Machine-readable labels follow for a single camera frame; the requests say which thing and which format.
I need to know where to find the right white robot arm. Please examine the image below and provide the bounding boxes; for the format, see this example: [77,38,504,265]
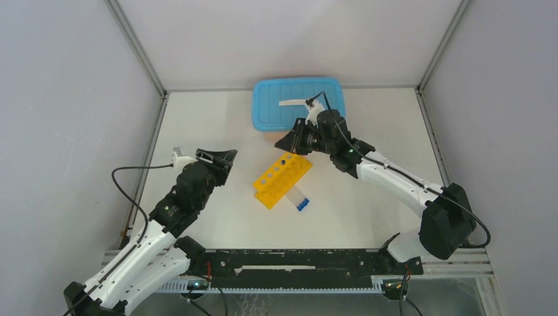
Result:
[274,110,476,274]

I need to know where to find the right black cable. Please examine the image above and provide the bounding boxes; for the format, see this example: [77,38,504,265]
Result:
[307,92,493,250]

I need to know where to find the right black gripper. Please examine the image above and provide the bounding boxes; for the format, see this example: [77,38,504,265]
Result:
[277,117,336,155]

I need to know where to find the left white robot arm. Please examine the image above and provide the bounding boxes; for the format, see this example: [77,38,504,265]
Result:
[63,148,238,315]

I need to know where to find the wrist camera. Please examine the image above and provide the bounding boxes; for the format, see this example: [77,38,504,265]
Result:
[172,147,197,171]
[305,98,325,126]

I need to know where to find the blue-capped tube bundle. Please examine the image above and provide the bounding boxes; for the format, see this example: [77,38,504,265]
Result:
[285,186,310,211]

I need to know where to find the black cable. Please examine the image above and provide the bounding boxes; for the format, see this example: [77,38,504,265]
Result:
[61,163,174,316]
[307,92,493,250]

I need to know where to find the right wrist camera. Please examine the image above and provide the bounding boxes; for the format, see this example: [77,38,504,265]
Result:
[305,98,325,126]

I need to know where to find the pink plastic storage box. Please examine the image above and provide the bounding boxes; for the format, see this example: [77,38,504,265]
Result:
[263,131,288,143]

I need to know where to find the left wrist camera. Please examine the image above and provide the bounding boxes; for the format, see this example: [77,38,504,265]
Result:
[172,147,197,171]

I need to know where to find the left black cable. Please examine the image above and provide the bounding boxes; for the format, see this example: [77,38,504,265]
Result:
[61,163,174,316]

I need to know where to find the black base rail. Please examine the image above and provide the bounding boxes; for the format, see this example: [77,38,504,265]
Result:
[175,236,424,290]

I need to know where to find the yellow test tube rack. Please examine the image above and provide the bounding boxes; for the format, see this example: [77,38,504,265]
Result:
[253,153,313,209]

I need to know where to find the blue plastic box lid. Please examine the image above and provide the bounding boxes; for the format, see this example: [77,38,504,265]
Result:
[251,76,346,132]

